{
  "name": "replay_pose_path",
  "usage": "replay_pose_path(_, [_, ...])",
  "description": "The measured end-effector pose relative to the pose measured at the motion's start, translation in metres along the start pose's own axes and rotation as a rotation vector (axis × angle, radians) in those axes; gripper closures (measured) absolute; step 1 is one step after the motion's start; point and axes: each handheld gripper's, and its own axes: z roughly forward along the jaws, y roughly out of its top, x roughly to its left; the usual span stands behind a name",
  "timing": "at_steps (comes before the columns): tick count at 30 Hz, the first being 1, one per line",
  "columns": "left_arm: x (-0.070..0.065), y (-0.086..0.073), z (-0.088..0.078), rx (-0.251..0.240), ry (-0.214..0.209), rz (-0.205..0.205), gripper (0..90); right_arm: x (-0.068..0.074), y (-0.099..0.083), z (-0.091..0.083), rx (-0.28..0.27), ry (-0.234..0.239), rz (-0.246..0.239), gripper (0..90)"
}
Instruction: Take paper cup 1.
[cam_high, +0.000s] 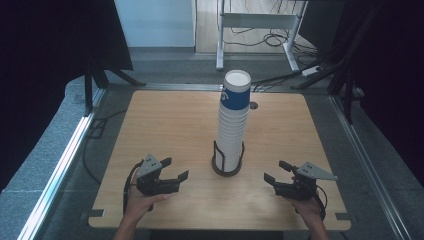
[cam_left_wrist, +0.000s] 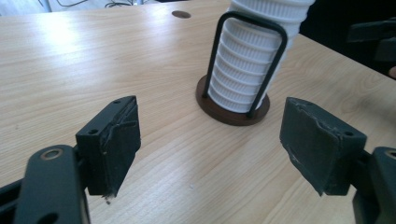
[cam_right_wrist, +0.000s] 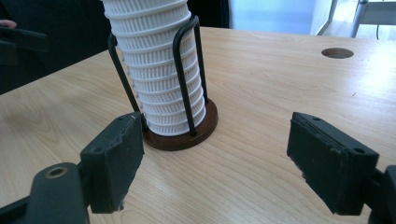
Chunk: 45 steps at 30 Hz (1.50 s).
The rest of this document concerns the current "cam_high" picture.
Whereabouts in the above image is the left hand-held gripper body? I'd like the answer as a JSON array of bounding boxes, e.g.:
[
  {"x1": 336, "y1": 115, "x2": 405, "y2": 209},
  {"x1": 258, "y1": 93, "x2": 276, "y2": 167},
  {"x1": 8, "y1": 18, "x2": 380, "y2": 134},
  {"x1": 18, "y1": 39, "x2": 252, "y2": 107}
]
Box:
[{"x1": 135, "y1": 153, "x2": 180, "y2": 197}]

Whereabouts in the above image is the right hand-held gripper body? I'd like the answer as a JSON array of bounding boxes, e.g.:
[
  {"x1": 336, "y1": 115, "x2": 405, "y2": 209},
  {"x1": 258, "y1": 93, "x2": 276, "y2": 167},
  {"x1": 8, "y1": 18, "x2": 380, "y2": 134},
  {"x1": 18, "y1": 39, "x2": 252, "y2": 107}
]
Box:
[{"x1": 273, "y1": 161, "x2": 339, "y2": 202}]

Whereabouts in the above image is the black wire cup holder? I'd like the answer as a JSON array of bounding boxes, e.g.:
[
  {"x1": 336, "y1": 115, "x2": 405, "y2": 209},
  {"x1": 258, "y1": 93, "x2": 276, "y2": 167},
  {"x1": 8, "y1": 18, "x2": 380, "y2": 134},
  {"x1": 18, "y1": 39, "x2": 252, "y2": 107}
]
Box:
[{"x1": 211, "y1": 140, "x2": 245, "y2": 178}]

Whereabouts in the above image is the stack of white ribbed cups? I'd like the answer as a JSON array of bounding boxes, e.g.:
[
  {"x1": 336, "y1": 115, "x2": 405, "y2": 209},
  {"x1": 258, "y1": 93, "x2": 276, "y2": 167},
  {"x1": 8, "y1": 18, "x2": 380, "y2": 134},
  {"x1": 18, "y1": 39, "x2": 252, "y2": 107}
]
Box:
[{"x1": 214, "y1": 106, "x2": 250, "y2": 174}]

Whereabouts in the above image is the blue and white paper cup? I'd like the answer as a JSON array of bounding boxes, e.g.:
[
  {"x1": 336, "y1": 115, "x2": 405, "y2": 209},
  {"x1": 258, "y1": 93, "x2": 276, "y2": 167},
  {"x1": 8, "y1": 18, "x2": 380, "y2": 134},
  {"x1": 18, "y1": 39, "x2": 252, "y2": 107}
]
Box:
[{"x1": 219, "y1": 69, "x2": 252, "y2": 111}]

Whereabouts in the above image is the person's right hand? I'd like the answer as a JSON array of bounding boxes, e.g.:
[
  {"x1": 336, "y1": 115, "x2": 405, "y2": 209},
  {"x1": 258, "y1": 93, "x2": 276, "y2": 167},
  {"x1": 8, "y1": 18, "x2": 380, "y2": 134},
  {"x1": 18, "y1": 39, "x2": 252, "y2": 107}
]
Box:
[{"x1": 291, "y1": 196, "x2": 323, "y2": 228}]

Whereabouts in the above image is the person's left hand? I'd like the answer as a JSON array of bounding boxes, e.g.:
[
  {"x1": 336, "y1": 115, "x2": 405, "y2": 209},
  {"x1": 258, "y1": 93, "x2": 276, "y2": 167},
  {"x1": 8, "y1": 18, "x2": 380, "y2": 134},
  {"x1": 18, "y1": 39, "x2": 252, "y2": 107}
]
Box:
[{"x1": 123, "y1": 184, "x2": 171, "y2": 223}]

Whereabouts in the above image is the black tripod stand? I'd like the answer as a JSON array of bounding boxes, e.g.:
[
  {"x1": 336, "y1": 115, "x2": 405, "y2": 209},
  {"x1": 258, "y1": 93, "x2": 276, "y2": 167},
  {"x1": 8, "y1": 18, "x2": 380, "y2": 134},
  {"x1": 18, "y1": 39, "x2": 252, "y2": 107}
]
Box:
[
  {"x1": 83, "y1": 54, "x2": 148, "y2": 118},
  {"x1": 291, "y1": 6, "x2": 383, "y2": 125}
]

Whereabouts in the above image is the white power strip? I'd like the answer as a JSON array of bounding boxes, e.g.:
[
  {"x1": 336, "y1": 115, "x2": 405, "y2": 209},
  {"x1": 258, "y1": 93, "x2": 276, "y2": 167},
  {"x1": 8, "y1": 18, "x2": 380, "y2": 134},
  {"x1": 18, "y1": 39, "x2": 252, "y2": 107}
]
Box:
[{"x1": 301, "y1": 65, "x2": 324, "y2": 77}]

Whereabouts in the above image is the black curtain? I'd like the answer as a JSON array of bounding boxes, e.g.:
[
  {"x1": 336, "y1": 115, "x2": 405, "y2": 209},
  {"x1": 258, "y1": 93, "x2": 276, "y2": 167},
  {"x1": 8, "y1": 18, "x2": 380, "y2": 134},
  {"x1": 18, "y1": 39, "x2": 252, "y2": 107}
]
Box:
[
  {"x1": 333, "y1": 0, "x2": 424, "y2": 188},
  {"x1": 0, "y1": 0, "x2": 134, "y2": 193}
]

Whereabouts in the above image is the white partition panel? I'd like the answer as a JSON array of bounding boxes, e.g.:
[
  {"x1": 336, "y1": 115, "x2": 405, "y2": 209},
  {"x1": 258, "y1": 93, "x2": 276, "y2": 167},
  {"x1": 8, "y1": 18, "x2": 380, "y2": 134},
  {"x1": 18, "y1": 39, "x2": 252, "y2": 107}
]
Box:
[{"x1": 114, "y1": 0, "x2": 198, "y2": 48}]

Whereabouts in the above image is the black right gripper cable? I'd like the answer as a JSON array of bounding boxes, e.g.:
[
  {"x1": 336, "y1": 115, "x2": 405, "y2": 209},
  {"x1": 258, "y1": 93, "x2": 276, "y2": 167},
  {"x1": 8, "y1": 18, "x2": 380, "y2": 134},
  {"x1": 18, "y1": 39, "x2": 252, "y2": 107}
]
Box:
[{"x1": 312, "y1": 184, "x2": 329, "y2": 222}]

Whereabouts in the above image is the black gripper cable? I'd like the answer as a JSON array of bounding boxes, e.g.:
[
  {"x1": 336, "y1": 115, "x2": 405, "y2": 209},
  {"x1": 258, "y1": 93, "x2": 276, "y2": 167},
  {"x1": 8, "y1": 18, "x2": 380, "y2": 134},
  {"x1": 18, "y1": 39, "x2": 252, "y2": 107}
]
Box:
[
  {"x1": 312, "y1": 184, "x2": 329, "y2": 222},
  {"x1": 122, "y1": 160, "x2": 145, "y2": 215}
]

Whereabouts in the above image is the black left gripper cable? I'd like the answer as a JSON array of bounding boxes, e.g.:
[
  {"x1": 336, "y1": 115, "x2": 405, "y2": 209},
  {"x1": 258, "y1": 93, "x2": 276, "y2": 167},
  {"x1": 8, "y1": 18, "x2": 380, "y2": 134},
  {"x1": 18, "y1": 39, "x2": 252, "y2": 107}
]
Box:
[{"x1": 122, "y1": 160, "x2": 145, "y2": 215}]

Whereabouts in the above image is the black floor cable loop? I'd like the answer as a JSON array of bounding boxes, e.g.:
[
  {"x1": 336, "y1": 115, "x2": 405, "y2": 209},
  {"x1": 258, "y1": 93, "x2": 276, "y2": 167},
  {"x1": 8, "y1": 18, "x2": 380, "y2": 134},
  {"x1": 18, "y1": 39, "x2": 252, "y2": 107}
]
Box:
[{"x1": 81, "y1": 108, "x2": 128, "y2": 185}]

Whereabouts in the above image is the aluminium floor rail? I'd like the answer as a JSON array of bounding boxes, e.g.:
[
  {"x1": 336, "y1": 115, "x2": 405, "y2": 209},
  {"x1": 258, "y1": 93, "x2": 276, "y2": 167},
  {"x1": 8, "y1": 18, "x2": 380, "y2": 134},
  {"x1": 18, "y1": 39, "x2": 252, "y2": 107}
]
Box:
[
  {"x1": 328, "y1": 94, "x2": 415, "y2": 240},
  {"x1": 133, "y1": 83, "x2": 224, "y2": 92},
  {"x1": 17, "y1": 88, "x2": 105, "y2": 240}
]

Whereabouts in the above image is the tangle of black floor cables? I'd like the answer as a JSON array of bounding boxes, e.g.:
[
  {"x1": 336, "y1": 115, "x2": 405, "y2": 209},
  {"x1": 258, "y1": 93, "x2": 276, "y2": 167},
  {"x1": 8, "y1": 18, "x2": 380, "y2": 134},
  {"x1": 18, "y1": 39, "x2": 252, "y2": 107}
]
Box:
[{"x1": 223, "y1": 0, "x2": 321, "y2": 61}]

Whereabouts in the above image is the white metal desk frame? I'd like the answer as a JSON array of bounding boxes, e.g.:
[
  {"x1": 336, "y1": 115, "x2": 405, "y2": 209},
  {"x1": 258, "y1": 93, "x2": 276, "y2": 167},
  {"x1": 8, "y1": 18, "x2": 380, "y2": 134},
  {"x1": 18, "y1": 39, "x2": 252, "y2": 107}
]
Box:
[{"x1": 215, "y1": 0, "x2": 308, "y2": 73}]

